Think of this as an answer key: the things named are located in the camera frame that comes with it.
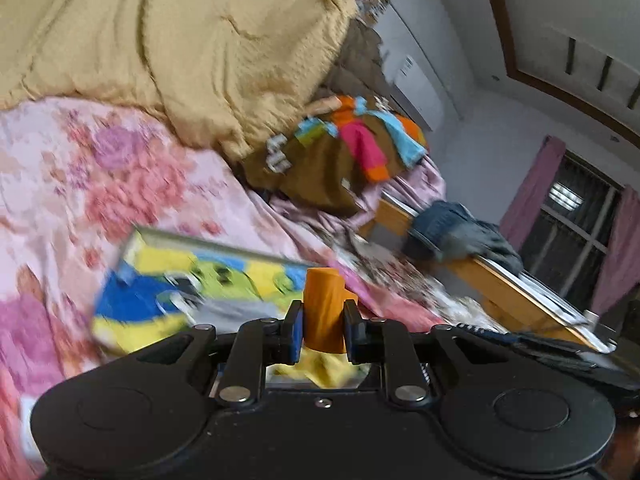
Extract wooden bed rail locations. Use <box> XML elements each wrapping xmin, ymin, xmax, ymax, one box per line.
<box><xmin>359</xmin><ymin>195</ymin><xmax>615</xmax><ymax>353</ymax></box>

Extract brown multicolour striped garment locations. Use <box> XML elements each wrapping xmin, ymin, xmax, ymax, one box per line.
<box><xmin>239</xmin><ymin>96</ymin><xmax>428</xmax><ymax>218</ymax></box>

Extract orange fabric strap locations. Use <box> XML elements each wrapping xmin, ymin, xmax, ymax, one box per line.
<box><xmin>301</xmin><ymin>268</ymin><xmax>359</xmax><ymax>354</ymax></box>

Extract blue denim jeans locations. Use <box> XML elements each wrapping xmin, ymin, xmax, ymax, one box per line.
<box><xmin>401</xmin><ymin>200</ymin><xmax>475</xmax><ymax>260</ymax></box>

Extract grey face mask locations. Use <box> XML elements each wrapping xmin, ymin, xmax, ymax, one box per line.
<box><xmin>169</xmin><ymin>292</ymin><xmax>282</xmax><ymax>334</ymax></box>

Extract window with bars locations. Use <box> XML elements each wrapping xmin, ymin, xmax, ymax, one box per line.
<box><xmin>520</xmin><ymin>152</ymin><xmax>623</xmax><ymax>311</ymax></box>

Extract dark grey garment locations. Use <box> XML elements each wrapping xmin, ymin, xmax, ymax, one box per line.
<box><xmin>439</xmin><ymin>221</ymin><xmax>524</xmax><ymax>275</ymax></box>

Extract pink curtain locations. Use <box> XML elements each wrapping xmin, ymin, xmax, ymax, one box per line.
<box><xmin>499</xmin><ymin>136</ymin><xmax>566</xmax><ymax>250</ymax></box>

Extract gold brocade bedsheet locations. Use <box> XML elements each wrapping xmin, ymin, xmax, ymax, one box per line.
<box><xmin>331</xmin><ymin>231</ymin><xmax>504</xmax><ymax>333</ymax></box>

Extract white air conditioner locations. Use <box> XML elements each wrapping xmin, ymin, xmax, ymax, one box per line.
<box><xmin>394</xmin><ymin>55</ymin><xmax>445</xmax><ymax>131</ymax></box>

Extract brown quilted duvet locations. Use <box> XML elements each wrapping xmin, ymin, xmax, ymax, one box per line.
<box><xmin>314</xmin><ymin>20</ymin><xmax>390</xmax><ymax>100</ymax></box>

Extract yellow striped drawstring pouch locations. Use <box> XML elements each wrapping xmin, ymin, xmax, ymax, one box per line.
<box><xmin>267</xmin><ymin>348</ymin><xmax>370</xmax><ymax>389</ymax></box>

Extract beige dotted blanket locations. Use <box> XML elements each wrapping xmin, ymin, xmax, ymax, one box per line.
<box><xmin>1</xmin><ymin>0</ymin><xmax>357</xmax><ymax>159</ymax></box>

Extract pink floral quilt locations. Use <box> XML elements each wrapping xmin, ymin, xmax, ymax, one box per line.
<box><xmin>0</xmin><ymin>96</ymin><xmax>446</xmax><ymax>480</ymax></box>

